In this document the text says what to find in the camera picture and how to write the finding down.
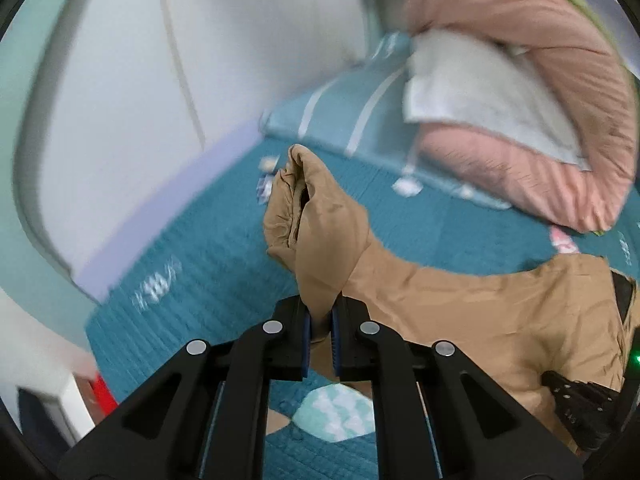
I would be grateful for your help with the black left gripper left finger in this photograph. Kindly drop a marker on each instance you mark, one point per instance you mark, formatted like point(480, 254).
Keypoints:
point(203, 414)

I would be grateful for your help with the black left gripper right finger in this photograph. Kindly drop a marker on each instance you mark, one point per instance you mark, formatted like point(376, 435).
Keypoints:
point(437, 415)

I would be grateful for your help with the tan jacket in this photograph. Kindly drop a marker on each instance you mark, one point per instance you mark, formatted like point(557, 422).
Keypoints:
point(560, 316)

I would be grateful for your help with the teal quilted bedspread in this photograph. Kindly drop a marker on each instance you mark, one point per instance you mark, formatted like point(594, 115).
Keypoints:
point(208, 274)

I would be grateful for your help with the light blue striped sheet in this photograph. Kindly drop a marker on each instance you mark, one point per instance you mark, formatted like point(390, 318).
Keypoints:
point(359, 114)

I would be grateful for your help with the white pillow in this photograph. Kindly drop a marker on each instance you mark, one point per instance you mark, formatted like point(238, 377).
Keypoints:
point(457, 79)

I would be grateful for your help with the white wardrobe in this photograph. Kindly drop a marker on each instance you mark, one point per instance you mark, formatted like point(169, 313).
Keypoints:
point(131, 91)

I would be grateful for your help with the pink duvet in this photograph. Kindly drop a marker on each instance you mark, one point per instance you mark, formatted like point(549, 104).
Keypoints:
point(585, 72)

